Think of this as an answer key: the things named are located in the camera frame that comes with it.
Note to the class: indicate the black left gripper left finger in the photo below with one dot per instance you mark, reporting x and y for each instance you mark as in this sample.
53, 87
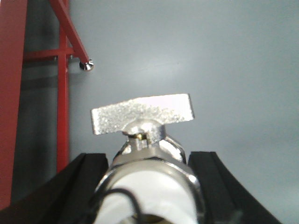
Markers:
62, 200

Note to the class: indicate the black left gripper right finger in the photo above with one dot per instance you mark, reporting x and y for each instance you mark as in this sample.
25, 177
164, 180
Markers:
226, 200

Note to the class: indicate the silver valve with handle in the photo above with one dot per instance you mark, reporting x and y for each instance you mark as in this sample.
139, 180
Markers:
148, 180

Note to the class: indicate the red metal frame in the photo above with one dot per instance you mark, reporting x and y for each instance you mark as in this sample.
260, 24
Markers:
13, 14

